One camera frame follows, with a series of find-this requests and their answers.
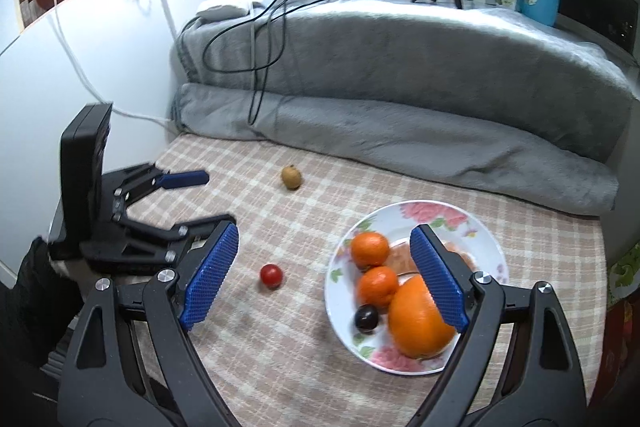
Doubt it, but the red box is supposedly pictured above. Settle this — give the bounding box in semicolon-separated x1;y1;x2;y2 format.
597;302;640;408

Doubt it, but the brown longan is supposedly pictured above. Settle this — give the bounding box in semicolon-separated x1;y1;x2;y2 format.
281;165;303;190

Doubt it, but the small mandarin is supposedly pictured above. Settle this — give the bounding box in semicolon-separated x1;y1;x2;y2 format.
357;266;400;308
350;232;390;269

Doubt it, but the white power strip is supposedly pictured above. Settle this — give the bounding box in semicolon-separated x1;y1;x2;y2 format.
196;0;271;18

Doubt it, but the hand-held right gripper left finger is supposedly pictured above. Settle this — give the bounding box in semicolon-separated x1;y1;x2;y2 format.
57;221;240;427

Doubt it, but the plaid bed sheet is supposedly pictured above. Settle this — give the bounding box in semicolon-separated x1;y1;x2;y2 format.
47;134;608;427

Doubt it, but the large orange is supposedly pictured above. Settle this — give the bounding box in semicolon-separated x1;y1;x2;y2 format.
387;277;458;358

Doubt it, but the black power cable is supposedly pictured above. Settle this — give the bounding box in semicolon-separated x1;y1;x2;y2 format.
177;0;416;126

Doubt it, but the rolled grey fleece blanket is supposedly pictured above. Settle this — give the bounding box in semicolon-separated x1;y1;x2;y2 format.
172;83;620;215

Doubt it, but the white floral plate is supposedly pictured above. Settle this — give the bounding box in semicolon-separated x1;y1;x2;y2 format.
325;200;510;375

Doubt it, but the dark purple grape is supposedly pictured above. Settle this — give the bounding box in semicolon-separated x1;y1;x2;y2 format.
354;304;379;334

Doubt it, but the person's left forearm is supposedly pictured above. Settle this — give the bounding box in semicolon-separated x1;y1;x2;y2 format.
0;236;83;403

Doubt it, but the white cable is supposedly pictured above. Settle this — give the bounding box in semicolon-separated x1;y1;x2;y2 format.
50;0;176;126

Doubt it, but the folded grey fleece blanket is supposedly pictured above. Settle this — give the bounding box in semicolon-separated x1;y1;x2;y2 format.
170;0;636;162

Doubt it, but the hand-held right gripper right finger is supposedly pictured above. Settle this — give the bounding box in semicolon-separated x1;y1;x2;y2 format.
404;224;588;427

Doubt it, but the red cherry tomato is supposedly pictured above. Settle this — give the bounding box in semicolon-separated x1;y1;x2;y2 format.
259;263;284;290

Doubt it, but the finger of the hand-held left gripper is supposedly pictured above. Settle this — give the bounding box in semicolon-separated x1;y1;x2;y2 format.
101;163;210;219
116;213;237;267

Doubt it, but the peeled mandarin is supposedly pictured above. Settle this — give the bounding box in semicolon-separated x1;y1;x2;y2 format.
387;241;476;277

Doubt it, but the green printed bag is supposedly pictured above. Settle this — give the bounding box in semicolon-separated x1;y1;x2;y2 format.
607;242;640;308

